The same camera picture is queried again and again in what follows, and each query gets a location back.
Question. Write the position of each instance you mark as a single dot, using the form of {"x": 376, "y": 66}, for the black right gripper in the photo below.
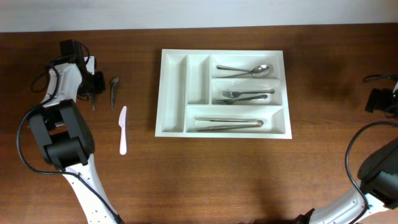
{"x": 382, "y": 95}

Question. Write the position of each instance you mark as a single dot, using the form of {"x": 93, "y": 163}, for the dark metal rod utensil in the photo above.
{"x": 230, "y": 124}

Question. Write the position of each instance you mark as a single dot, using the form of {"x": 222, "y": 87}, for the metal fork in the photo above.
{"x": 236, "y": 94}
{"x": 235, "y": 100}

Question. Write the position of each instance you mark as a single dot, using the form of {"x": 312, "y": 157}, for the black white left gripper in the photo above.
{"x": 101, "y": 86}

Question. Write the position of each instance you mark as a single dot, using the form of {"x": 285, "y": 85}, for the white plastic knife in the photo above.
{"x": 122, "y": 125}

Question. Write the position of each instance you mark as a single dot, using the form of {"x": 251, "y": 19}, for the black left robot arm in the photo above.
{"x": 61, "y": 133}

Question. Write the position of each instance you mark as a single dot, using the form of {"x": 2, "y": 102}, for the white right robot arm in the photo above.
{"x": 374, "y": 191}

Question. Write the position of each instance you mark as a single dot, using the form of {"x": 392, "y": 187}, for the white plastic cutlery tray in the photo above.
{"x": 190, "y": 81}

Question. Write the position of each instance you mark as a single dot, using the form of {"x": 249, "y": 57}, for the dark metal knife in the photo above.
{"x": 94, "y": 101}
{"x": 113, "y": 83}

